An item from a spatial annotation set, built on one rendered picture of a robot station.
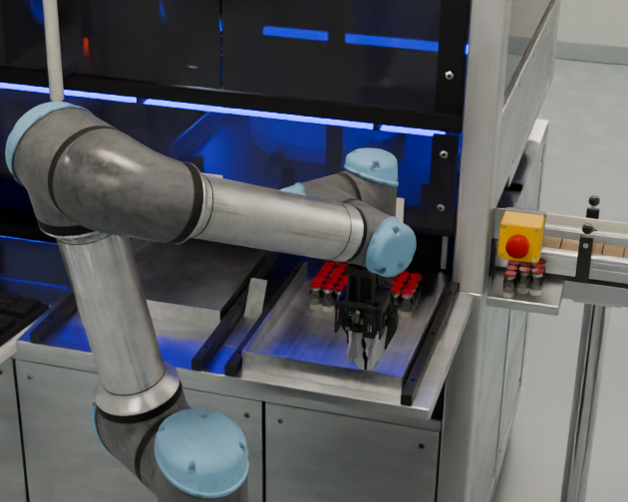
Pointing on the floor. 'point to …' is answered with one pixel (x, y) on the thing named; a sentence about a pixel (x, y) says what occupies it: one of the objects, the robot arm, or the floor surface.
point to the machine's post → (473, 237)
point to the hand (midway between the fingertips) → (367, 363)
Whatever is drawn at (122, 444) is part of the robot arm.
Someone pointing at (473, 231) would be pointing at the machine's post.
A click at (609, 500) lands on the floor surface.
